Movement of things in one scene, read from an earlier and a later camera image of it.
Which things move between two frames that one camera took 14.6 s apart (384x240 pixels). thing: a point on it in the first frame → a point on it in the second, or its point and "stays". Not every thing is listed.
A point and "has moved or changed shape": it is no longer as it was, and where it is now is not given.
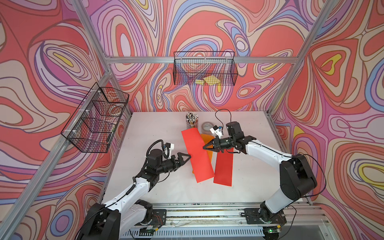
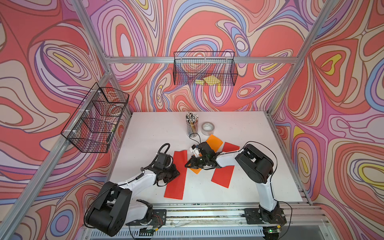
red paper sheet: (200, 162) → (174, 188)
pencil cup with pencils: (191, 120) stays
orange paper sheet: (206, 138) has moved or changed shape
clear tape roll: (206, 126) stays
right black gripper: (216, 143) → (192, 161)
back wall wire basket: (205, 68) stays
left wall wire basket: (91, 128) stays
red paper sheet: (223, 172) stays
